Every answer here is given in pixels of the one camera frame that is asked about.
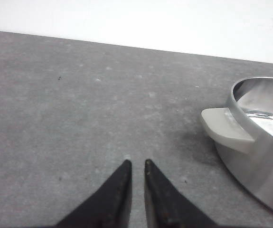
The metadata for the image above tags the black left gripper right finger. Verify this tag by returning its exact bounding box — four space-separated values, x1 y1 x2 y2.
144 159 217 228

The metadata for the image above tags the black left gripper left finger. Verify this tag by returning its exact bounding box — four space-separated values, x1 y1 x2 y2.
56 160 132 228

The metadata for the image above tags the stainless steel steamer pot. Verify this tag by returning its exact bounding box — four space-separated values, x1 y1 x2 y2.
200 77 273 211

